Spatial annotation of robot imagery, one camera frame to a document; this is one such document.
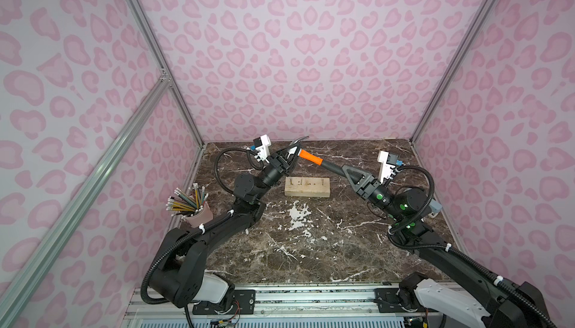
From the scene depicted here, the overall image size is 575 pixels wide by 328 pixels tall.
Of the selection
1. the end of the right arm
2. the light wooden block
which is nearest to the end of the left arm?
the end of the right arm

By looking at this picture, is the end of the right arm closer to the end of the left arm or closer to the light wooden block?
the end of the left arm

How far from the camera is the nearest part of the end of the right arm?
1.92 ft
